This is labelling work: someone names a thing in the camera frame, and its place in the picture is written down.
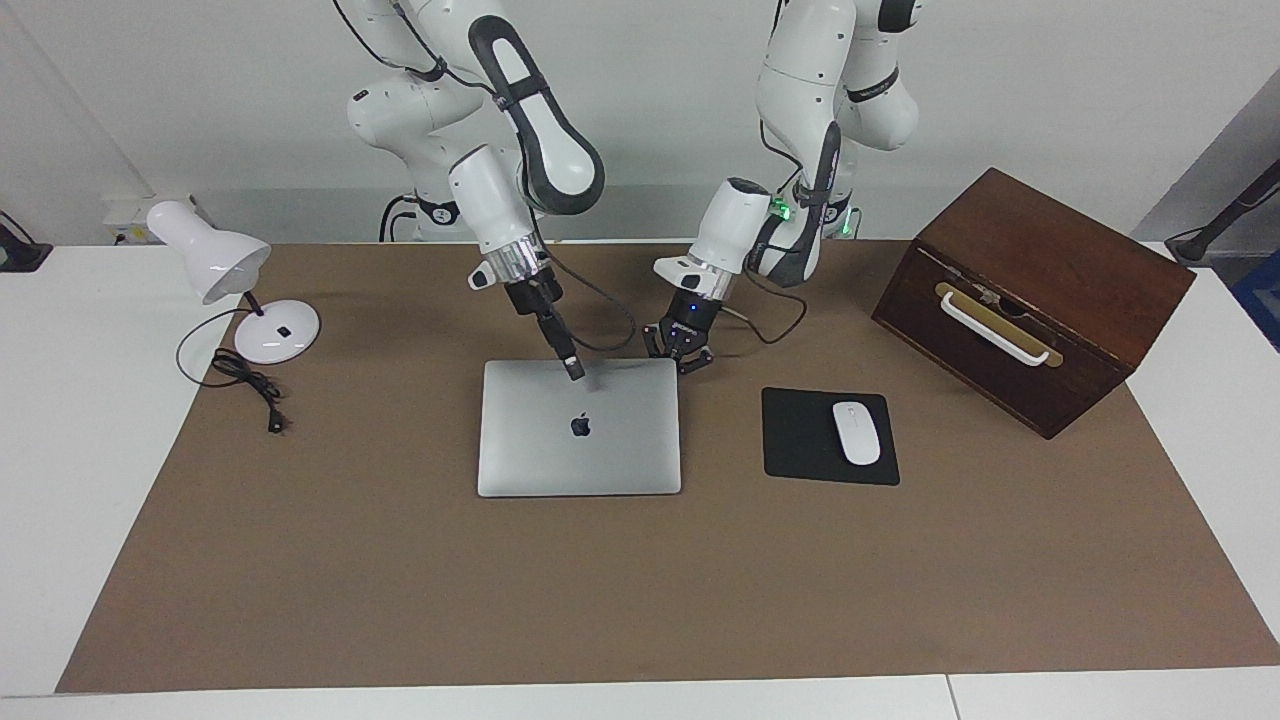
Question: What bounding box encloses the silver apple laptop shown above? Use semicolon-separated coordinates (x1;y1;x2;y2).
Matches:
477;358;683;498

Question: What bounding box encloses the black mouse pad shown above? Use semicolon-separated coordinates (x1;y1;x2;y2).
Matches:
761;387;901;487

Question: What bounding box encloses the white computer mouse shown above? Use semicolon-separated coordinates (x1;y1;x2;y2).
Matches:
832;401;882;467

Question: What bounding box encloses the brown table mat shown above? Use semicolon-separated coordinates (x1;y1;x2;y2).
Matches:
55;240;1280;694

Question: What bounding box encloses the dark brown wooden box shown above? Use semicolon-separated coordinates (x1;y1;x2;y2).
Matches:
871;167;1197;441

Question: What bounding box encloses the white desk lamp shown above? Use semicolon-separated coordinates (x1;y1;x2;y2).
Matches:
147;200;322;365

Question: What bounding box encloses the white power socket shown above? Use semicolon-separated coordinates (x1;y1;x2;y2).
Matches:
103;193;201;246

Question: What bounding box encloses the black clamp base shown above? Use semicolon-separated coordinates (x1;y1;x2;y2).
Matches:
0;212;53;273

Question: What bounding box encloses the black stand leg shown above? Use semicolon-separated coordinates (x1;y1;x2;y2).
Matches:
1165;160;1280;263

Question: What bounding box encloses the blue crate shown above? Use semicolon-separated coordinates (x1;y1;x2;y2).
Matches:
1232;250;1280;351

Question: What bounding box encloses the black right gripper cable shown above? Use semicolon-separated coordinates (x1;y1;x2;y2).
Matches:
530;235;638;354

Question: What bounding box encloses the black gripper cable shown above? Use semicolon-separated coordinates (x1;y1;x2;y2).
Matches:
725;120;809;346
530;235;638;354

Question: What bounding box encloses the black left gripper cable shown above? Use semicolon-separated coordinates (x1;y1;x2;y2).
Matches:
725;120;809;346

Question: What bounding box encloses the black lamp power cable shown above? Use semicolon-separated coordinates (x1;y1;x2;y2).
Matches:
176;308;287;435

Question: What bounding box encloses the white box handle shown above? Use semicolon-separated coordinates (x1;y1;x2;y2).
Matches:
940;291;1051;368

